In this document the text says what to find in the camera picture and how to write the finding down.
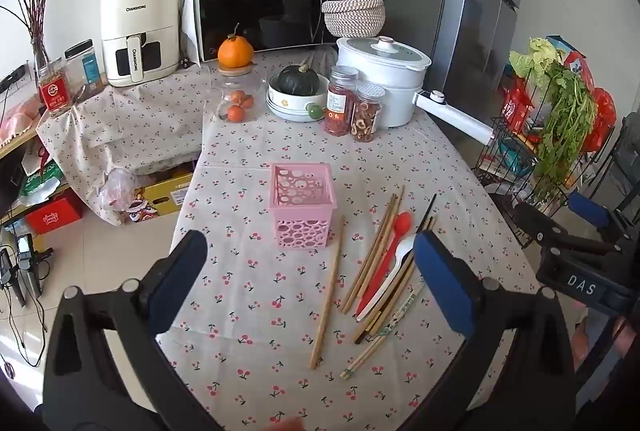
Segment black handheld device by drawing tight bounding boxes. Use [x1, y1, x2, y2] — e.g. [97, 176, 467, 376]
[16, 234, 42, 298]

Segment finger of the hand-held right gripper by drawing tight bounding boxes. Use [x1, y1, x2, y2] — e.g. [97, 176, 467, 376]
[569, 192, 640, 243]
[512, 202, 622, 258]

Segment cream air fryer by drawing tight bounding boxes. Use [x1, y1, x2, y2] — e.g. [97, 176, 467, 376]
[100, 0, 181, 88]

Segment clear jar of red berries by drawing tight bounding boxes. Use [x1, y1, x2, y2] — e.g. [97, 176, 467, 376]
[324, 66, 360, 137]

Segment dark green squash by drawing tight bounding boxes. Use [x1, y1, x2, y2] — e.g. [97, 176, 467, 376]
[277, 64, 321, 96]

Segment yellow cardboard box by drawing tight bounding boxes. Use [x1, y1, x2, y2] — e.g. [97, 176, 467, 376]
[132, 171, 196, 217]

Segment red snack packet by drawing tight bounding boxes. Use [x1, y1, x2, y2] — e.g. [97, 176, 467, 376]
[502, 86, 533, 132]

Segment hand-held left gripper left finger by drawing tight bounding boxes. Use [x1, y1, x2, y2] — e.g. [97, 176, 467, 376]
[42, 229, 221, 431]

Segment black chopstick with gold end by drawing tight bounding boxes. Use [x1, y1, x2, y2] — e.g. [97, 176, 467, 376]
[364, 216, 434, 340]
[367, 194, 438, 338]

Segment pale green lettuce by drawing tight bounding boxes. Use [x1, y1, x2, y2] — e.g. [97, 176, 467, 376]
[509, 38, 566, 77]

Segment white plastic spoon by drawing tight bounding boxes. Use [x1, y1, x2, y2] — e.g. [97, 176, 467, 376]
[357, 236, 417, 323]

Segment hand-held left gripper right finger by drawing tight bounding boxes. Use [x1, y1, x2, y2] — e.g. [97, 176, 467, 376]
[400, 229, 592, 431]

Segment green herb bunch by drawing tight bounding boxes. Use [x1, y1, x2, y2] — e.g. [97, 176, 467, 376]
[532, 61, 598, 202]

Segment grey refrigerator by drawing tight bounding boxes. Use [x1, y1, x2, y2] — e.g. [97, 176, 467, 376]
[337, 0, 526, 132]

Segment clear plastic bag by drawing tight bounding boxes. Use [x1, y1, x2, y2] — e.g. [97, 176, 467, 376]
[95, 166, 146, 212]

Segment black door microwave oven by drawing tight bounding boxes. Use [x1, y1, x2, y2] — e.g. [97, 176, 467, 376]
[182, 0, 351, 64]

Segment black wire rack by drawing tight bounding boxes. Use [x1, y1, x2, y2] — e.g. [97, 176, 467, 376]
[472, 76, 621, 247]

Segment red plastic bag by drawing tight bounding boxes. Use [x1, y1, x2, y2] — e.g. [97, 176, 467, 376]
[582, 88, 617, 152]

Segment glass jar with cork lid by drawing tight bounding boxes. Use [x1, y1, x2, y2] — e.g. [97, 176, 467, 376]
[210, 64, 268, 124]

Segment red box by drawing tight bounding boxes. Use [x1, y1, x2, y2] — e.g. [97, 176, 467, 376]
[25, 196, 83, 234]

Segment white bowl with green knob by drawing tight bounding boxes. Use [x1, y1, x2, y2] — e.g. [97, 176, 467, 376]
[266, 74, 331, 122]

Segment clear container with black lid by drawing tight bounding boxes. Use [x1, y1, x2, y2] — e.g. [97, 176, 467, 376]
[64, 39, 106, 102]

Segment pink perforated utensil basket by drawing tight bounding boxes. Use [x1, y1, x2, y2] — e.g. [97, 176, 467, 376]
[268, 162, 337, 251]

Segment red label jar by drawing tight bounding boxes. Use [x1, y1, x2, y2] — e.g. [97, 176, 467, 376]
[37, 58, 76, 118]

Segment clear jar of dried slices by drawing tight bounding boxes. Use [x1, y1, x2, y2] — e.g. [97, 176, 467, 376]
[350, 82, 387, 143]

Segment paper-wrapped disposable chopsticks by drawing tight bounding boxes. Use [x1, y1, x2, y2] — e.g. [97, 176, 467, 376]
[341, 281, 427, 381]

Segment woven rope basket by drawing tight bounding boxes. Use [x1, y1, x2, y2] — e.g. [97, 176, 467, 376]
[321, 0, 387, 38]

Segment white electric cooking pot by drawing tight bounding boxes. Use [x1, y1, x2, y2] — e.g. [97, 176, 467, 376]
[336, 36, 496, 146]

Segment wooden chopstick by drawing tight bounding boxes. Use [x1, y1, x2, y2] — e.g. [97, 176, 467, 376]
[354, 217, 437, 344]
[344, 211, 396, 309]
[341, 194, 398, 312]
[309, 217, 346, 369]
[346, 185, 406, 314]

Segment red plastic spoon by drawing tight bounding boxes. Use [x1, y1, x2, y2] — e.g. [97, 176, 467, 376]
[356, 211, 413, 317]

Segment cherry print tablecloth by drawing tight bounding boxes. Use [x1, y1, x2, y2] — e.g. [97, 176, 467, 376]
[155, 46, 541, 431]

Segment small flower print cloth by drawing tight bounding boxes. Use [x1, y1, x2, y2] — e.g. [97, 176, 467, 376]
[36, 61, 216, 227]

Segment large orange with stem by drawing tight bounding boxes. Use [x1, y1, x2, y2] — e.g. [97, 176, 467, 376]
[217, 34, 254, 68]

